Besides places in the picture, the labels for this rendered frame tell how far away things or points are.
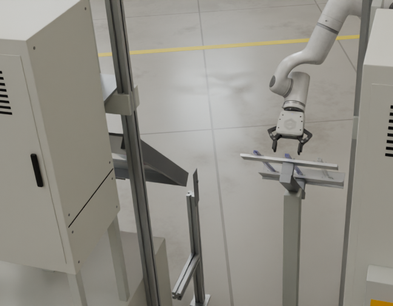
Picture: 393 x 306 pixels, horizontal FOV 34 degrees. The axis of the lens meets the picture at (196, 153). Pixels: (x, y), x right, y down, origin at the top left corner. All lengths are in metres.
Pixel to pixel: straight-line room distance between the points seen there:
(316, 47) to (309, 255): 1.33
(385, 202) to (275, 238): 2.11
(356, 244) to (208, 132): 3.04
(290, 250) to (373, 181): 1.23
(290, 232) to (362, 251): 1.03
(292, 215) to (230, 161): 1.69
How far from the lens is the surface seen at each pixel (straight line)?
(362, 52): 1.74
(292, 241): 2.58
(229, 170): 4.06
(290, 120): 2.44
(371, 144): 1.38
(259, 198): 3.81
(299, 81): 2.49
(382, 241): 1.52
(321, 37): 2.46
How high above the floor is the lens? 2.25
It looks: 32 degrees down
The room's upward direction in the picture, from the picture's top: 4 degrees counter-clockwise
